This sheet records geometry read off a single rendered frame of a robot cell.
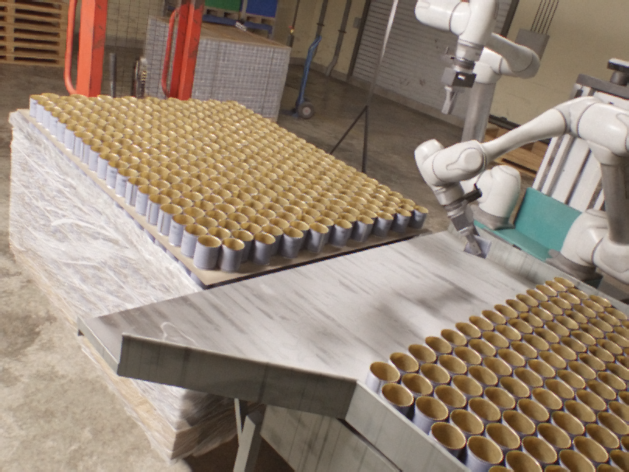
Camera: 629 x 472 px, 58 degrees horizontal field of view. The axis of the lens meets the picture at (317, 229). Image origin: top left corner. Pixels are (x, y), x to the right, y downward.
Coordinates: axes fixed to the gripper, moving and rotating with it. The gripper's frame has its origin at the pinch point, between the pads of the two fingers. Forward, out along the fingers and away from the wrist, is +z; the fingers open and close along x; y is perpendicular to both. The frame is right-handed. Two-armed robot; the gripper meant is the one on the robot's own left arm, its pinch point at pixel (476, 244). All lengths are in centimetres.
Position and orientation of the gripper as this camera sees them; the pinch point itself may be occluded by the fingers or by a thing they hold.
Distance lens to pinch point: 197.4
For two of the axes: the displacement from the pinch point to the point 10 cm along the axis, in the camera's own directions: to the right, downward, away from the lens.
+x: -3.3, 3.1, -8.9
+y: -8.1, 4.0, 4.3
